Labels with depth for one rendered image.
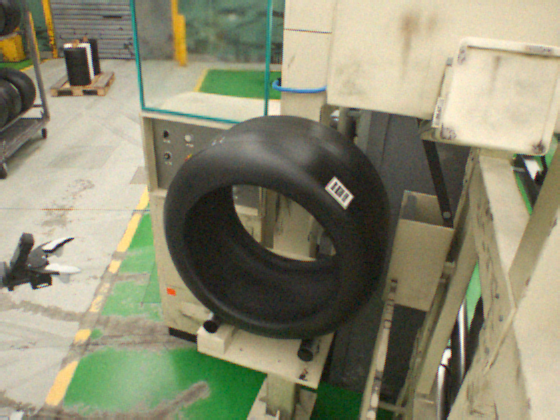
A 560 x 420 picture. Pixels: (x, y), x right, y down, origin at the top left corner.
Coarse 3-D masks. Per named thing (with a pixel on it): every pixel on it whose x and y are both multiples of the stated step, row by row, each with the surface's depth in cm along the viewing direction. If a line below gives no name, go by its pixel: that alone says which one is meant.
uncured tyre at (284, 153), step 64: (256, 128) 96; (320, 128) 101; (192, 192) 96; (320, 192) 86; (384, 192) 104; (192, 256) 121; (256, 256) 135; (384, 256) 96; (256, 320) 110; (320, 320) 101
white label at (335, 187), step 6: (336, 180) 87; (330, 186) 85; (336, 186) 86; (342, 186) 87; (330, 192) 85; (336, 192) 86; (342, 192) 86; (348, 192) 87; (336, 198) 85; (342, 198) 86; (348, 198) 87; (342, 204) 85; (348, 204) 86
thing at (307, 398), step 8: (264, 384) 205; (264, 392) 201; (304, 392) 202; (256, 400) 197; (304, 400) 198; (312, 400) 198; (256, 408) 193; (264, 408) 194; (304, 408) 195; (312, 408) 195; (248, 416) 189; (256, 416) 190; (264, 416) 190; (272, 416) 189; (296, 416) 191; (304, 416) 191
